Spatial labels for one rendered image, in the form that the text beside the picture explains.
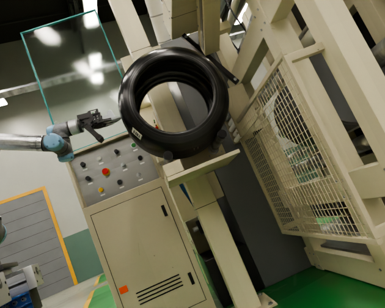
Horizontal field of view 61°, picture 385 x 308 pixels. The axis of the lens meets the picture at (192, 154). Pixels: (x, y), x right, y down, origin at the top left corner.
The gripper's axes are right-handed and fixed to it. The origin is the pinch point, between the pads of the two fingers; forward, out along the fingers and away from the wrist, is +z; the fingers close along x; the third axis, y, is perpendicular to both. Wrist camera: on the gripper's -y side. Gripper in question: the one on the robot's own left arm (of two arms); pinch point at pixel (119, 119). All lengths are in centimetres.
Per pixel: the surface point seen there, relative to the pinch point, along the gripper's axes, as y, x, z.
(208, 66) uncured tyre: 11, -12, 49
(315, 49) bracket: -14, -59, 76
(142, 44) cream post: 52, 26, 24
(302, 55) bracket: -15, -59, 70
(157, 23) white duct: 90, 68, 43
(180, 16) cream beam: 50, 3, 47
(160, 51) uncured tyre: 24.5, -11.3, 28.9
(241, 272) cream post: -94, 26, 40
